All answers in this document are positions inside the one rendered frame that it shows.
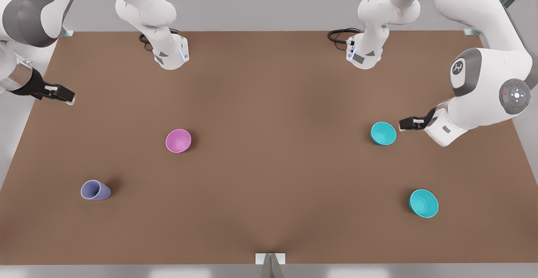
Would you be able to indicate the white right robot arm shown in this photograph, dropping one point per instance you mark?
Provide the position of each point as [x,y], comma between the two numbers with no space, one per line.
[147,9]

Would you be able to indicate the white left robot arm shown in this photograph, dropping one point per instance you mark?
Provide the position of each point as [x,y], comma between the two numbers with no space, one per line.
[483,80]

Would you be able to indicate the teal blue bowl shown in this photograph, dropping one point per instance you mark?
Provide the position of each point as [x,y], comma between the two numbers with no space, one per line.
[383,133]
[423,203]

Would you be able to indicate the pink bowl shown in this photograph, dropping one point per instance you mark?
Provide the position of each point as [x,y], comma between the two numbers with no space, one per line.
[178,141]

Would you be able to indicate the lavender blue cup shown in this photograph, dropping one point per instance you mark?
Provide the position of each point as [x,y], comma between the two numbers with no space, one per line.
[96,190]

